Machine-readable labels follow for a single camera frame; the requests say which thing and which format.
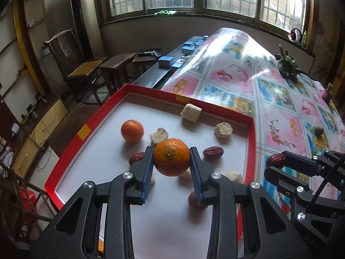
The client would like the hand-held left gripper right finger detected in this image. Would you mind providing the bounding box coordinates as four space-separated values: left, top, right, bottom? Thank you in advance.
189 146 321 259

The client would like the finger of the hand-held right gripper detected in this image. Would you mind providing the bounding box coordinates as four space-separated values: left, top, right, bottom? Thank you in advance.
281 149 345 178
263 167 314 211

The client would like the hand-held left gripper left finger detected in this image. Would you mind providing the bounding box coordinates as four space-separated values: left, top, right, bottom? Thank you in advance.
34 146 155 259

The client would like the red date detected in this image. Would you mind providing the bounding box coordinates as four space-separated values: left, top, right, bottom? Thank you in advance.
129 152 146 166
203 146 224 160
266 153 287 168

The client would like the orange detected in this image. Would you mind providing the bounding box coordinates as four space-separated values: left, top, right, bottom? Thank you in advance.
121 119 144 143
153 138 191 177

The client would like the layered beige snack cube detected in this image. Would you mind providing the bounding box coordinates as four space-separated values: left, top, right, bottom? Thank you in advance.
150 128 169 145

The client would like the round beige snack chunk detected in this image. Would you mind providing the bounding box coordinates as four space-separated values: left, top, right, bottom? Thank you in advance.
215 122 233 139

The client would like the red tray with white inside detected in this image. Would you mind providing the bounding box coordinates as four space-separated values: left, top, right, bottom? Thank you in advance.
44 84 256 259

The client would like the dark red jar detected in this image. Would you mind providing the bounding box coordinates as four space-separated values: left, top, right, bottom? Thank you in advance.
322 84 336 102

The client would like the fruit print plastic tablecloth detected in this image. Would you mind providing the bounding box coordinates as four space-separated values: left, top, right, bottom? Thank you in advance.
160 27 345 220

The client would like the black bench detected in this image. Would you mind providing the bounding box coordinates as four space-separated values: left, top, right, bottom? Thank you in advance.
132 36 206 90

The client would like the dark wooden stool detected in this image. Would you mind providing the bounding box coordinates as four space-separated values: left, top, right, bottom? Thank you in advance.
132 49 162 80
99 52 138 92

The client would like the group of blue tiles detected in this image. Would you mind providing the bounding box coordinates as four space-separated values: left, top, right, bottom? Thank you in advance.
158 35 211 68

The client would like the yellow wooden cabinet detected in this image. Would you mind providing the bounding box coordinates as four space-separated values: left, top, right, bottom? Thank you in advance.
11 97 69 170

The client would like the red container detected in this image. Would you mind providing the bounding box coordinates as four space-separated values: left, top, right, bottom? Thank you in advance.
18 189 37 223

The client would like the grey tool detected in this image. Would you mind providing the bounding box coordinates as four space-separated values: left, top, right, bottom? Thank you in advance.
138 50 158 59

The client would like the wooden armchair with yellow seat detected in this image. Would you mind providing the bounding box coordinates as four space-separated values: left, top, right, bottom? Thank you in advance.
44 28 110 106

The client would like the round object on windowsill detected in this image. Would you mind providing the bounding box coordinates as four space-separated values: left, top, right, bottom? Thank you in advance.
288 28 303 43

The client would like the wooden rack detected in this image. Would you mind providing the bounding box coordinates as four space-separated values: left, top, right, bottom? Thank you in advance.
0 162 58 245

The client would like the long dark board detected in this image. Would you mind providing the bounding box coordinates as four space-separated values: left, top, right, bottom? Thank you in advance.
69 0 89 62

